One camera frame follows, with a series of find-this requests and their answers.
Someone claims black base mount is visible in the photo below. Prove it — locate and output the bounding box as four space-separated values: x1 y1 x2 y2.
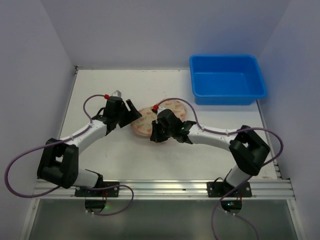
206 177 253 214
74 181 120 213

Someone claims floral pink laundry bag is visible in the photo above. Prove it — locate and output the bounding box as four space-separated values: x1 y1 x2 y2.
130 100 187 138

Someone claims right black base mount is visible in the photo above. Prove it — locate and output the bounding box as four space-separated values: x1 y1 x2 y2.
206 177 253 214

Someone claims blue plastic bin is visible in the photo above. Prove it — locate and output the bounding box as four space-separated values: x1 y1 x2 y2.
189 54 267 106

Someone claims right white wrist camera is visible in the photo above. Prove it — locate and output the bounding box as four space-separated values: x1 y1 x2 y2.
151 104 166 114

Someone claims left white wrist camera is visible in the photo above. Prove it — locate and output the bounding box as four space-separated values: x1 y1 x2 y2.
111 90 122 99

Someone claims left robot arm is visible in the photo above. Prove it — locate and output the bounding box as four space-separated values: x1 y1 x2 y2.
37 96 142 189

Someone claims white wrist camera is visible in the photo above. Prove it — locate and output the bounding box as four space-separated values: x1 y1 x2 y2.
151 104 166 114
111 90 122 99

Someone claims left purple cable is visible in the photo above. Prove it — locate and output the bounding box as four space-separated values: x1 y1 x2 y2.
4 93 111 199

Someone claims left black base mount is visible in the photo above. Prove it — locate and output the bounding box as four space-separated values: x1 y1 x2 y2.
74 181 120 213

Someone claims aluminium mounting rail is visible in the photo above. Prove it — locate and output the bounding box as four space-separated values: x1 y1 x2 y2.
32 178 296 201

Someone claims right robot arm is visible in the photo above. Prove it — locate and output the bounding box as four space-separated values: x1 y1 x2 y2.
150 107 270 188

